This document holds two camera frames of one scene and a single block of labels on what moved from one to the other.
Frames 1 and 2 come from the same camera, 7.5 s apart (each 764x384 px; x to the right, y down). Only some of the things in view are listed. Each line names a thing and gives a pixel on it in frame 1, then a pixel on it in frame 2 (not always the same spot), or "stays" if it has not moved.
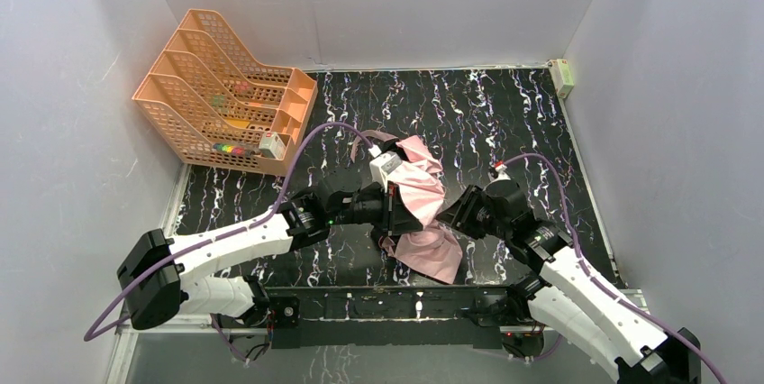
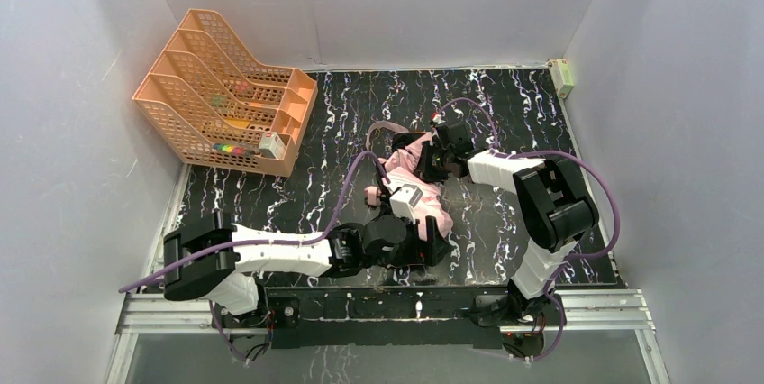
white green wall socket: x=560 y=76 stays
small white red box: x=271 y=145 stays
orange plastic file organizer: x=213 y=106 stays
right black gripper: x=464 y=213 → x=425 y=162
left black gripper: x=393 y=209 → x=432 y=248
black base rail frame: x=367 y=317 stays
